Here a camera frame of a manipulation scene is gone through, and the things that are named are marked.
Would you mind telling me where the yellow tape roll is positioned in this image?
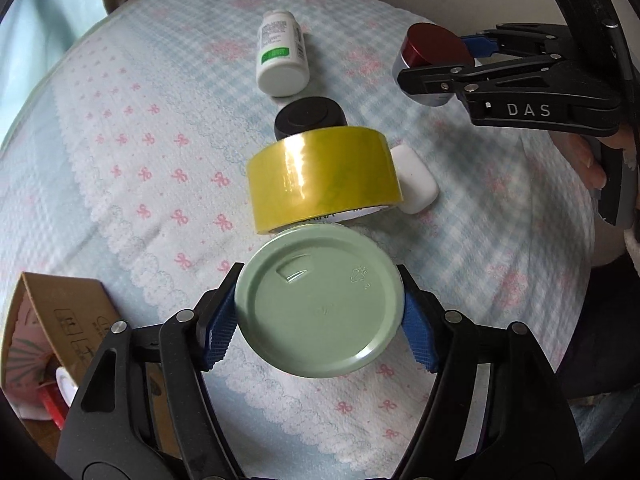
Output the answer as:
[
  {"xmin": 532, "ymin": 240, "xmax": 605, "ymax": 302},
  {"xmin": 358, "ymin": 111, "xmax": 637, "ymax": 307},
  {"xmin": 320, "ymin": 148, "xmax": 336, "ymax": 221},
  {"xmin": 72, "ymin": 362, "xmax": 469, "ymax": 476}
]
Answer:
[{"xmin": 248, "ymin": 128, "xmax": 404, "ymax": 235}]

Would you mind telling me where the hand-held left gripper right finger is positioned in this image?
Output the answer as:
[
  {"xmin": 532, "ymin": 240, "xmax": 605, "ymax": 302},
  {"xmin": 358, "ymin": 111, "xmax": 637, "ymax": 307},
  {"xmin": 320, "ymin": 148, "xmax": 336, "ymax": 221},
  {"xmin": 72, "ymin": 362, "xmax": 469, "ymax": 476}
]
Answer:
[{"xmin": 398, "ymin": 263, "xmax": 587, "ymax": 480}]

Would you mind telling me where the person's dark trouser leg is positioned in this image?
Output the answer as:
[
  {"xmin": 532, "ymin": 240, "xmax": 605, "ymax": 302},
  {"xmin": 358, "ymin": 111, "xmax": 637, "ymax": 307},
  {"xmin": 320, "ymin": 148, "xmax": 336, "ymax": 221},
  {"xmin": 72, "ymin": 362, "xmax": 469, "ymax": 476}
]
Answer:
[{"xmin": 554, "ymin": 252, "xmax": 640, "ymax": 402}]

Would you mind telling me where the silver jar with red lid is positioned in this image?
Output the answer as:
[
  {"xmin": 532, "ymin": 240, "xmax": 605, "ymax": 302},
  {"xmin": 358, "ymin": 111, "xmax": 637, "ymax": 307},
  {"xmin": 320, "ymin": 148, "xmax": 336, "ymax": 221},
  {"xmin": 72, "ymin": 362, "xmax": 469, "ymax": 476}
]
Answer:
[{"xmin": 392, "ymin": 23, "xmax": 476, "ymax": 108}]

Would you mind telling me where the cardboard box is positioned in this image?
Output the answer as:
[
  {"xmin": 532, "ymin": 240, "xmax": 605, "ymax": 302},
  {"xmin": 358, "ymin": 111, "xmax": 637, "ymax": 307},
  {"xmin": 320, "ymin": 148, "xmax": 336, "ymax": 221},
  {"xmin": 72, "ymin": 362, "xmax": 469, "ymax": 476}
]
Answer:
[{"xmin": 0, "ymin": 272, "xmax": 132, "ymax": 432}]

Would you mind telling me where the person's right hand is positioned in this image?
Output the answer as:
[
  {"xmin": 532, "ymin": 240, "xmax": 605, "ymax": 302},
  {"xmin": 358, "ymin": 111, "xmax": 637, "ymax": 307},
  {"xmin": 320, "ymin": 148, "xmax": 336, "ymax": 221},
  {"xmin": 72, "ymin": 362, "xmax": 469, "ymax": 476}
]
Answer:
[{"xmin": 550, "ymin": 129, "xmax": 638, "ymax": 192}]

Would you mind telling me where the white earbud case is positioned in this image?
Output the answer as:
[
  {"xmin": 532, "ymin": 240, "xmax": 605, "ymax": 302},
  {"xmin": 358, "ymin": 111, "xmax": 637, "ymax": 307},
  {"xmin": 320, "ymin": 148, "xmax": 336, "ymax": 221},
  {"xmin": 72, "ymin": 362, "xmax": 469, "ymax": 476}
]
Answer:
[{"xmin": 390, "ymin": 144, "xmax": 440, "ymax": 215}]

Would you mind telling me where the blue checked bow-print blanket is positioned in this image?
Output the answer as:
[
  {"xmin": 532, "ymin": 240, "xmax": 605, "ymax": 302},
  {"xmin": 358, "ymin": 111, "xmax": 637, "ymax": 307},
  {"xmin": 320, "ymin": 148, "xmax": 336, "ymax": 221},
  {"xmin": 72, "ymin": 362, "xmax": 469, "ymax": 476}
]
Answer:
[{"xmin": 0, "ymin": 0, "xmax": 621, "ymax": 468}]

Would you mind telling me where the black round cap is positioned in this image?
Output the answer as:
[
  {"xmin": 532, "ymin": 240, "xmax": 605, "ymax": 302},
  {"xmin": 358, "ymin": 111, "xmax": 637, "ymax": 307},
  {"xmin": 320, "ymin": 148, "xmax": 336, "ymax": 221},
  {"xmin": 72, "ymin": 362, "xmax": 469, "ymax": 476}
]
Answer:
[{"xmin": 274, "ymin": 96, "xmax": 348, "ymax": 142}]

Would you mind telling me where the white pill bottle green label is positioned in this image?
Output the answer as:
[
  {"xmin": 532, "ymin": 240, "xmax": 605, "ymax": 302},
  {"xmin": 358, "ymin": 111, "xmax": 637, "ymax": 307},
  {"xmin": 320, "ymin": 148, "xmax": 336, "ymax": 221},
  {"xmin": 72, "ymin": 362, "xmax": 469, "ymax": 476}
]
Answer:
[{"xmin": 255, "ymin": 10, "xmax": 310, "ymax": 98}]

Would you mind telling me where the red tape roll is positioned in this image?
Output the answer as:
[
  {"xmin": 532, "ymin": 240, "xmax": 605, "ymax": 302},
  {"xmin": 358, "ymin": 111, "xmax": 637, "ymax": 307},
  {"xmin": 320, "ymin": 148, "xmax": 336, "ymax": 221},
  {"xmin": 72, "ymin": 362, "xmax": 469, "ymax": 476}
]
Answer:
[{"xmin": 36, "ymin": 379, "xmax": 69, "ymax": 431}]

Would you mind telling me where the pale green round lid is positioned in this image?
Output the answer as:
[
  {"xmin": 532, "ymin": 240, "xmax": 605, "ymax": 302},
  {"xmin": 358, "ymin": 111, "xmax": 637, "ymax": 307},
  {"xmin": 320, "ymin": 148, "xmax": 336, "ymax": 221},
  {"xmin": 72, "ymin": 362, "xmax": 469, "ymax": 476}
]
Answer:
[{"xmin": 234, "ymin": 224, "xmax": 406, "ymax": 379}]

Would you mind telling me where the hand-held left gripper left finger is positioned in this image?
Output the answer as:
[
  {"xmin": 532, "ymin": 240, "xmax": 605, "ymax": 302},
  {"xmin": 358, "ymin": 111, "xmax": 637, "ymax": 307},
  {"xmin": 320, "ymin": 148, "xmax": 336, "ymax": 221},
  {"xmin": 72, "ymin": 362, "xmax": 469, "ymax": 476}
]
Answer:
[{"xmin": 55, "ymin": 262, "xmax": 242, "ymax": 480}]

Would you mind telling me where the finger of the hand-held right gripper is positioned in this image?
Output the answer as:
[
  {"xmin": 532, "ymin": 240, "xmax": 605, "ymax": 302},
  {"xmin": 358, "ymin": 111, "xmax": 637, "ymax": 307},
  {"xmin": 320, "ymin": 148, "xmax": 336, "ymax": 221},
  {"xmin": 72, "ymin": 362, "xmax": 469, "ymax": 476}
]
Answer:
[
  {"xmin": 460, "ymin": 23, "xmax": 576, "ymax": 62},
  {"xmin": 397, "ymin": 58, "xmax": 576, "ymax": 111}
]

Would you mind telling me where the white tape roll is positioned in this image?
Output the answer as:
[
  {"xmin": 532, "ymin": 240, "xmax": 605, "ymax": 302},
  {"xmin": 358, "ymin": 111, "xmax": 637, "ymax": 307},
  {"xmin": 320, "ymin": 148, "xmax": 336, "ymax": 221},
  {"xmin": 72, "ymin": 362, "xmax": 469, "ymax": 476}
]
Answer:
[{"xmin": 54, "ymin": 366, "xmax": 80, "ymax": 406}]

